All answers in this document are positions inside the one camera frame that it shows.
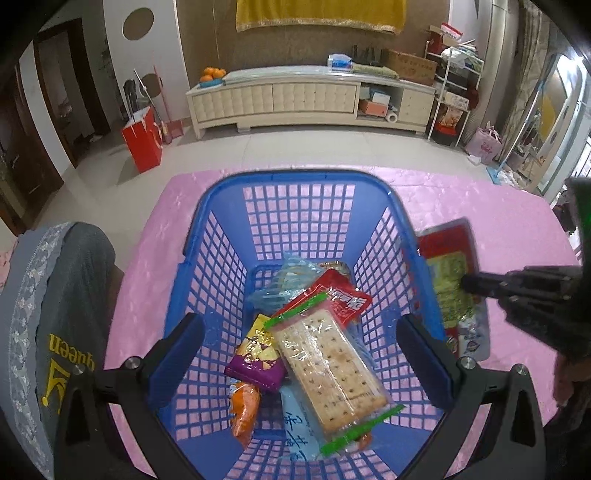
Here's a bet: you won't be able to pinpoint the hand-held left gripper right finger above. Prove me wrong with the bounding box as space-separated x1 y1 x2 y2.
397 314 548 480

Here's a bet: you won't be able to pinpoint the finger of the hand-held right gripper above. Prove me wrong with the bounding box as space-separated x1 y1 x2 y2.
462 270 522 301

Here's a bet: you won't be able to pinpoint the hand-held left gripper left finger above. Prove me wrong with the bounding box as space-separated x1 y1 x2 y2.
58 314 206 480

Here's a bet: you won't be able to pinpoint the large red snack packet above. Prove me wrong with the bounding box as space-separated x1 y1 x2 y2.
413 219 491 363

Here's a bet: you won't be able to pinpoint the purple snack packet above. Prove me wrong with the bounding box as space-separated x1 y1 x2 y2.
225 314 284 394

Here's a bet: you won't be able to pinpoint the orange snack packet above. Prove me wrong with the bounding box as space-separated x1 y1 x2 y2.
230 382 260 449

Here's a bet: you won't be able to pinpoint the cracker packet green ends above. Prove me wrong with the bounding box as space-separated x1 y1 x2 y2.
267 293 404 457

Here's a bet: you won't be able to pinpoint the striped blue bread packet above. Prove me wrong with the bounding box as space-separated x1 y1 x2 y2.
250 277 296 319
277 251 319 296

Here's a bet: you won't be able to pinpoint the light blue snack packet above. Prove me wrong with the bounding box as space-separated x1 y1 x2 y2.
277 385 326 462

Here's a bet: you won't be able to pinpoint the blue plastic basket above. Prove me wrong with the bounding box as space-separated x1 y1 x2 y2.
164 171 455 480

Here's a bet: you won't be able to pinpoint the person's right hand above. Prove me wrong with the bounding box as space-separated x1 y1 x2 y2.
554 353 591 409

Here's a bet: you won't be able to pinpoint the chair with grey cover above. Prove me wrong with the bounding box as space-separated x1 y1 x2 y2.
0 222 116 480

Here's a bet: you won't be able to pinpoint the pink paper bag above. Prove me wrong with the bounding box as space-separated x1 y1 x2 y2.
464 122 503 164

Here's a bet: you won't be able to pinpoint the arched standing mirror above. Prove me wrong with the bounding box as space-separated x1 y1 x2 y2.
519 51 585 195

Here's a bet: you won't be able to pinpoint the white metal rack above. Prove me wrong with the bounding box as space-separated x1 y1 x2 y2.
427 23 485 146

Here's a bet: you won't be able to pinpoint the tall standing air conditioner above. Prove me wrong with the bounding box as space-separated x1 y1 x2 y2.
480 0 522 153

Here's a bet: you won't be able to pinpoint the red paper bag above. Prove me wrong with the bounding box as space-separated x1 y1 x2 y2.
121 105 163 174

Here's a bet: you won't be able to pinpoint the red broom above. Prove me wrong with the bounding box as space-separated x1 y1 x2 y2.
152 65 184 141

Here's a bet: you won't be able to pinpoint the brown cardboard box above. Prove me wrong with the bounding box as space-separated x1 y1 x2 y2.
385 48 438 86

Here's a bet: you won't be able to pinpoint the green folded cushion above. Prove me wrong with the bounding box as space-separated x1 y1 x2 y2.
352 62 399 79

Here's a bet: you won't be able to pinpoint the dark wooden door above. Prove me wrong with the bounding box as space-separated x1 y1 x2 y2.
0 65 65 236

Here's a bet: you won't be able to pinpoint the red white box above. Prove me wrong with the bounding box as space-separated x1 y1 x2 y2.
438 22 465 44

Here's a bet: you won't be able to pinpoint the black router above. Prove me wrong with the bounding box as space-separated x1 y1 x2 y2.
352 45 384 65

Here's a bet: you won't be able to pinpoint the cream tv cabinet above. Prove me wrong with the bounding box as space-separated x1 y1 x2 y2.
185 65 437 140

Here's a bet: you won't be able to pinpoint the open wooden doorway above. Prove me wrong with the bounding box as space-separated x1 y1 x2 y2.
32 16 112 169

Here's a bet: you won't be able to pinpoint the yellow hanging cloth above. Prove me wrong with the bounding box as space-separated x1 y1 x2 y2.
235 0 406 35

